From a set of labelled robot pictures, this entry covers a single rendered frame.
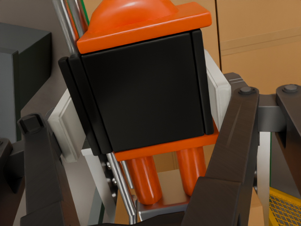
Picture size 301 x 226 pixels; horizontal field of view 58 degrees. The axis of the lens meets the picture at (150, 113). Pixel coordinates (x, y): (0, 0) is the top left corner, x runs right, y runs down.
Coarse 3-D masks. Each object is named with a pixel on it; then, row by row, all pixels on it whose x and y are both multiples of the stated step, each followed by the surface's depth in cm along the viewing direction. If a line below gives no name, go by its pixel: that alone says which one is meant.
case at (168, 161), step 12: (156, 156) 97; (168, 156) 95; (204, 156) 90; (156, 168) 92; (168, 168) 90; (132, 192) 85; (252, 192) 73; (120, 204) 82; (252, 204) 69; (120, 216) 78; (252, 216) 70
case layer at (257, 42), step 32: (96, 0) 83; (192, 0) 83; (224, 0) 83; (256, 0) 83; (288, 0) 83; (224, 32) 88; (256, 32) 88; (288, 32) 88; (224, 64) 93; (256, 64) 93; (288, 64) 93
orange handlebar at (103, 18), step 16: (112, 0) 15; (128, 0) 15; (144, 0) 15; (160, 0) 15; (96, 16) 16; (112, 16) 15; (128, 16) 15; (144, 16) 15; (160, 16) 15; (128, 160) 20; (144, 160) 20; (192, 160) 20; (144, 176) 21; (192, 176) 21; (144, 192) 22; (160, 192) 23; (192, 192) 22
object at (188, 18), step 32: (96, 32) 16; (128, 32) 14; (160, 32) 14; (192, 32) 15; (96, 64) 15; (128, 64) 15; (160, 64) 15; (192, 64) 15; (96, 96) 16; (128, 96) 16; (160, 96) 16; (192, 96) 16; (128, 128) 17; (160, 128) 17; (192, 128) 17
